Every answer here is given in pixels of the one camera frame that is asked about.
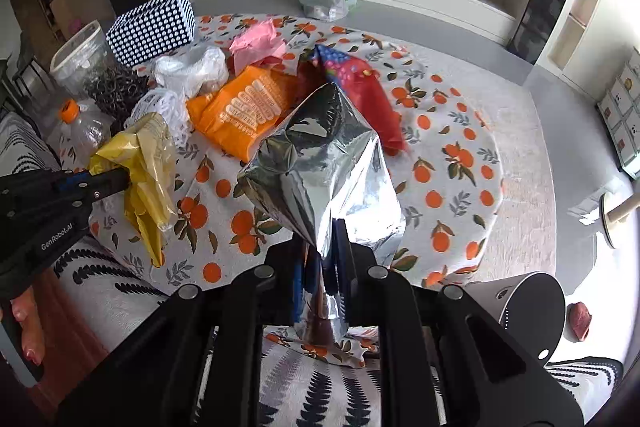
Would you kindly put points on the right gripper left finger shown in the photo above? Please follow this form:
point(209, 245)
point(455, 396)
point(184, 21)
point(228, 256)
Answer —
point(301, 285)

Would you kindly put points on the orange snack bag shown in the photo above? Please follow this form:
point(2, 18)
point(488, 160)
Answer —
point(239, 114)

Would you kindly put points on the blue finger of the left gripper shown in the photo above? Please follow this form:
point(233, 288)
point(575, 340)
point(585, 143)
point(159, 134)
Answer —
point(107, 184)

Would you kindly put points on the pink plastic bag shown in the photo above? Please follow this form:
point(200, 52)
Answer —
point(256, 43)

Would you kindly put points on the left hand painted nails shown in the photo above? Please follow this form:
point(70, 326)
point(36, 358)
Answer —
point(25, 311)

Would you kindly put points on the white foam net with label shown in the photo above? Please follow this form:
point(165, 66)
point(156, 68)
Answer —
point(169, 105)

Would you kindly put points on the yellow plastic bag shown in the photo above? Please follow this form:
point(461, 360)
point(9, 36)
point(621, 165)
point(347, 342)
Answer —
point(147, 152)

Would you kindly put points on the black foam net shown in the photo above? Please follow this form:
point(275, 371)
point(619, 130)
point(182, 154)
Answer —
point(116, 90)

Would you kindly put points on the white leaf pattern blanket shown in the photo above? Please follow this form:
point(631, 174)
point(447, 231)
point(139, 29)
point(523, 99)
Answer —
point(300, 381)

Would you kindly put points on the white drawer cabinet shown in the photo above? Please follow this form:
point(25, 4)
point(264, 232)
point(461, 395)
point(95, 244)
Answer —
point(620, 110)

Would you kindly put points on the red snack bag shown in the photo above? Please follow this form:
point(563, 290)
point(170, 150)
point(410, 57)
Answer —
point(361, 84)

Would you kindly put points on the polka dot tissue box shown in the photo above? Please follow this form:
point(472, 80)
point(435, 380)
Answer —
point(150, 30)

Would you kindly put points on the clear bottle orange cap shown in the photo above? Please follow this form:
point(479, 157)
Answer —
point(84, 129)

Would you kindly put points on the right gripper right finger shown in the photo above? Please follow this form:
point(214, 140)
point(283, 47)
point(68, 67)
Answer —
point(357, 287)

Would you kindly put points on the silver foil snack bag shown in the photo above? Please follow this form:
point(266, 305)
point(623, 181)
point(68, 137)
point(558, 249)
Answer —
point(325, 163)

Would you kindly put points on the clear plastic storage bin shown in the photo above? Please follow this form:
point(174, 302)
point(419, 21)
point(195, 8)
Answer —
point(80, 61)

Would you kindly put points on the white cat tree stand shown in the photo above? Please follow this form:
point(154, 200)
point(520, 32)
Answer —
point(607, 210)

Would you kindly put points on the white crumpled plastic bag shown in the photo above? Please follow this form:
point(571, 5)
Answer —
point(195, 69)

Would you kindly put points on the beige floor rug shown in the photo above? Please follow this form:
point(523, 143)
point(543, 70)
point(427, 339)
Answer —
point(510, 146)

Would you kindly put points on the orange print tablecloth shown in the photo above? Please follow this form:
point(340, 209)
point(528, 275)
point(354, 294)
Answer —
point(253, 232)

